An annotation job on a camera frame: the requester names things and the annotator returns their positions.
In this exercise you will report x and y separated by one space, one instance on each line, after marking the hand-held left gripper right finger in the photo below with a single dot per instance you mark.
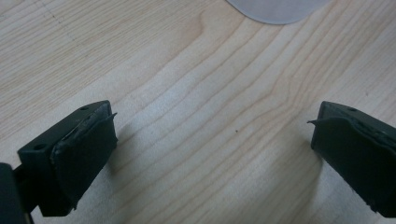
358 155

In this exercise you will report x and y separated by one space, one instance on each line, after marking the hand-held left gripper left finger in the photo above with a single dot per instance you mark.
71 158

